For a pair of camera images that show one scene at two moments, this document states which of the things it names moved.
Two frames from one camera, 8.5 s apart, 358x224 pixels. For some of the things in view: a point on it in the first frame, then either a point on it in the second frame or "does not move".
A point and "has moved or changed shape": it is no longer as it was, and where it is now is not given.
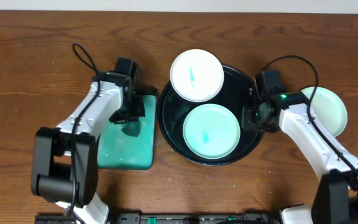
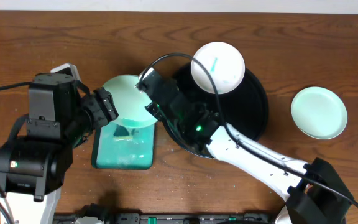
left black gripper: [132, 112] to [105, 104]
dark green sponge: [132, 129] to [121, 133]
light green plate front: [211, 130] has moved or changed shape
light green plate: [327, 109] does not move
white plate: [196, 75] to [225, 64]
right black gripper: [247, 122] to [156, 110]
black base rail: [249, 217] does not move
